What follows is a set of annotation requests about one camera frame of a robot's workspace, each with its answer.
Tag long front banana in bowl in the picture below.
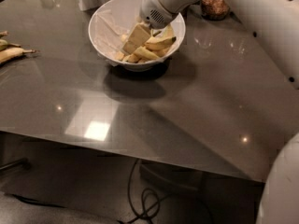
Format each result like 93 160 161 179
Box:
134 47 159 61

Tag white paper liner in bowl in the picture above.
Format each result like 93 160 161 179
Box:
89 8 136 66

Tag black cable under table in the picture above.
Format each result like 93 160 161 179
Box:
116 158 216 224

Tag middle banana on table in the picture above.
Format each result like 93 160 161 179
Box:
0 39 20 51

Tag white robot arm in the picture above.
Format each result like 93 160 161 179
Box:
139 0 299 224

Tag white bowl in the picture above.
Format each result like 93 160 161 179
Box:
88 0 186 72

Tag glass jar with metal lid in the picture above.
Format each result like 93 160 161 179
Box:
200 0 230 21

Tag lower banana on table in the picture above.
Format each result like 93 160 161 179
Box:
0 48 36 64

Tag curved banana with dark tip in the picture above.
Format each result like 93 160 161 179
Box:
144 35 177 50

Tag small bananas at bowl bottom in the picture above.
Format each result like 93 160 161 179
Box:
114 51 147 63

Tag upright banana in bowl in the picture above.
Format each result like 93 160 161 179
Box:
163 24 174 38

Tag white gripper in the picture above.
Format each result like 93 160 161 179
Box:
121 0 200 54

